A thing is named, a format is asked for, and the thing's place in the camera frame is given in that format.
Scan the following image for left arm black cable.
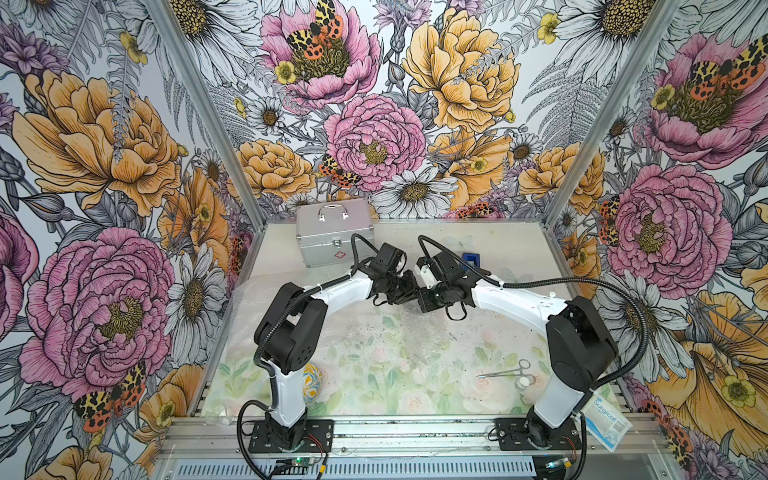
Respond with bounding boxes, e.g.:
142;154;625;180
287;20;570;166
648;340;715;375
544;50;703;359
235;232;385;480

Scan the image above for silver scissors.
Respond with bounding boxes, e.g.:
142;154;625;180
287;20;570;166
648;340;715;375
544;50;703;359
477;359;531;378

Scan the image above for aluminium front rail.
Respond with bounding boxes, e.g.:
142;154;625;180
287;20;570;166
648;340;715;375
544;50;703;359
157;415;667;458

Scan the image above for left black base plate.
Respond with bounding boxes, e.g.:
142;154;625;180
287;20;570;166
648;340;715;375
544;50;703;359
247;419;335;454

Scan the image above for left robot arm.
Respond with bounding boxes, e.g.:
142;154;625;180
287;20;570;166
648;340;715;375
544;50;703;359
252;243;418;451

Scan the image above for clear bubble wrap sheet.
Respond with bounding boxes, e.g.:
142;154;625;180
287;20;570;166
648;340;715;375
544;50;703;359
204;268;436;417

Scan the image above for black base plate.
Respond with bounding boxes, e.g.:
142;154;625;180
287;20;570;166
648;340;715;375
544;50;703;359
494;417;582;451
247;419;335;454

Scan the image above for upside-down yellow blue bowl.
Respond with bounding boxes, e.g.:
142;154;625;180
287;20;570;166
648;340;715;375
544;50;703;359
302;363;324;406

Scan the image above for blue tape dispenser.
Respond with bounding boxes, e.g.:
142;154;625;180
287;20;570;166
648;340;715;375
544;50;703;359
461;252;481;270

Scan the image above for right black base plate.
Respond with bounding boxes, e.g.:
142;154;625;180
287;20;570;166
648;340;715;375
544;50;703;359
494;417;582;451

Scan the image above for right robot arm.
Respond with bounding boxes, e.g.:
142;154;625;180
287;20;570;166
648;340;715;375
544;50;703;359
416;252;618;449

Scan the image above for silver aluminium case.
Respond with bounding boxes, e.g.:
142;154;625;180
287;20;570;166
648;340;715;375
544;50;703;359
296;199;374;267

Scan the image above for white blue packet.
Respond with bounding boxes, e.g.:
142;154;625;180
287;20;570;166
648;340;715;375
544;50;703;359
581;390;633;453

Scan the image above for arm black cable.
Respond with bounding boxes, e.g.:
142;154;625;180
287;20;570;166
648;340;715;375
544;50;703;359
416;233;650;480
235;232;385;480

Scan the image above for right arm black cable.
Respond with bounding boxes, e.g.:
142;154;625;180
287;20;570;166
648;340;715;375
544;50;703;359
416;233;650;480

